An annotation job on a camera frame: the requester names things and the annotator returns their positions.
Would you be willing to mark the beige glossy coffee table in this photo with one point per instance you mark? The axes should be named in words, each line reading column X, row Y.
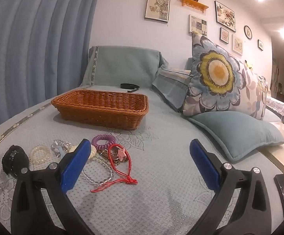
column 279, row 156

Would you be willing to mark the tiny black picture frame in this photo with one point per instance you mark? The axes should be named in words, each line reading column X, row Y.
column 260, row 45

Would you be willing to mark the large butterfly picture frame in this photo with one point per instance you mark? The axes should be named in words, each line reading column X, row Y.
column 156, row 7

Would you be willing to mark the blue curtain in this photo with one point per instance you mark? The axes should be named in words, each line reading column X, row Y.
column 34, row 41

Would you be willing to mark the floral print cushion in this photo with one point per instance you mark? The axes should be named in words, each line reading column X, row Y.
column 218, row 73

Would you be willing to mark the plain teal cushion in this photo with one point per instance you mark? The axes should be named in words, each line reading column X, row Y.
column 237, row 132

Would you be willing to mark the teal sofa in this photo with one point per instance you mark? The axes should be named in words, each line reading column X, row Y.
column 156, row 176

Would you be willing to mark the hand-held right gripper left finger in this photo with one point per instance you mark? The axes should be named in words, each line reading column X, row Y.
column 74, row 166

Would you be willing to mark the round picture frame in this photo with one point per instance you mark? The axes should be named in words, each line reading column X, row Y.
column 248, row 32

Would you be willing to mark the pink star charm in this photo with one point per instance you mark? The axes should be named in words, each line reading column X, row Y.
column 120, row 153

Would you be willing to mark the black floral picture frame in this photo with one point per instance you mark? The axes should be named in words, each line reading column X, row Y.
column 225, row 16

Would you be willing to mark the white patchwork picture frame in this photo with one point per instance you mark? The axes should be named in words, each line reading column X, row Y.
column 197, row 25

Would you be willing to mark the orange wall shelf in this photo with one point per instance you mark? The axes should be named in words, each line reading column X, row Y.
column 193, row 3

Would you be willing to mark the small butterfly picture frame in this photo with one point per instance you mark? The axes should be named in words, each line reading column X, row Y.
column 224, row 35

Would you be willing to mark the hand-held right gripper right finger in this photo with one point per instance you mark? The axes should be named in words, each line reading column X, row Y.
column 204, row 166

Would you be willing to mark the yellow plush toy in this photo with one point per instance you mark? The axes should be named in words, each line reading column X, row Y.
column 249, row 64

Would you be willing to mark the white butterfly picture frame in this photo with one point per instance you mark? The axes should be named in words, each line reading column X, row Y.
column 237, row 44

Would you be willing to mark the lace cloth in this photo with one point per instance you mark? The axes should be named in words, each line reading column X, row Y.
column 278, row 105

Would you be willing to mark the striped blue cushion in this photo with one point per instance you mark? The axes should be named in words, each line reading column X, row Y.
column 171, row 83

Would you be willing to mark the brown wicker basket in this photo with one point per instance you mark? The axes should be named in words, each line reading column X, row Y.
column 102, row 117

